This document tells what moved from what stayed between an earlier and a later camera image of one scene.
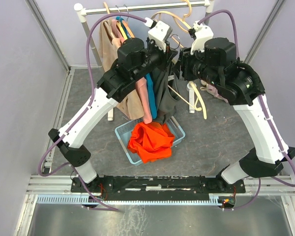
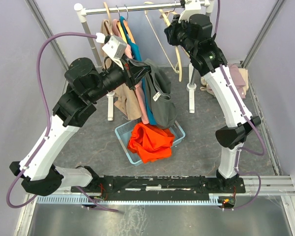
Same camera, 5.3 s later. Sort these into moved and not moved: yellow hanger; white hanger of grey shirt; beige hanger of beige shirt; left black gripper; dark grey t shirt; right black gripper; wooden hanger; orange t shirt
Moved: dark grey t shirt; wooden hanger; left black gripper; right black gripper; white hanger of grey shirt
Not moved: yellow hanger; orange t shirt; beige hanger of beige shirt
